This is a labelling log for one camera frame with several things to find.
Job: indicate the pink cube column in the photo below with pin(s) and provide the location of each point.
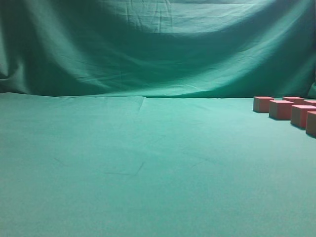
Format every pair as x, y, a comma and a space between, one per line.
261, 104
299, 114
310, 102
280, 109
295, 100
311, 123

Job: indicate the green cloth backdrop and cover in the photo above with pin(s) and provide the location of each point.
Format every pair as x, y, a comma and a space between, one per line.
133, 118

